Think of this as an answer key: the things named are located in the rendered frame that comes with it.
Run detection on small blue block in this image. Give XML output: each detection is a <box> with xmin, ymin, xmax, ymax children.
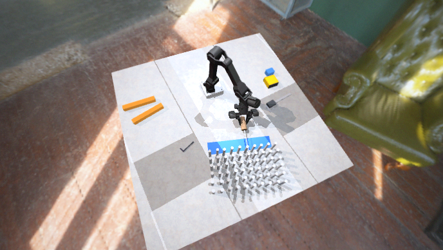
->
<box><xmin>265</xmin><ymin>68</ymin><xmax>274</xmax><ymax>76</ymax></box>

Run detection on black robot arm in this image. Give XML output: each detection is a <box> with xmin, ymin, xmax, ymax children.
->
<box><xmin>203</xmin><ymin>46</ymin><xmax>261</xmax><ymax>108</ymax></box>

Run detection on blue taped strip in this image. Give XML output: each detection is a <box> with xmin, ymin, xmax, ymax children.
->
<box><xmin>207</xmin><ymin>136</ymin><xmax>272</xmax><ymax>155</ymax></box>

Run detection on yellow block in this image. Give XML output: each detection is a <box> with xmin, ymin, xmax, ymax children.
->
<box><xmin>263</xmin><ymin>75</ymin><xmax>278</xmax><ymax>88</ymax></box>

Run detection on orange flat bar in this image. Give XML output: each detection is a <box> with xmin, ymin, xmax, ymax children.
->
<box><xmin>131</xmin><ymin>103</ymin><xmax>164</xmax><ymax>125</ymax></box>
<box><xmin>122</xmin><ymin>96</ymin><xmax>156</xmax><ymax>111</ymax></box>

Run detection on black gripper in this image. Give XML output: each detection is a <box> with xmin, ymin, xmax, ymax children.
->
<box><xmin>229</xmin><ymin>104</ymin><xmax>259</xmax><ymax>126</ymax></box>

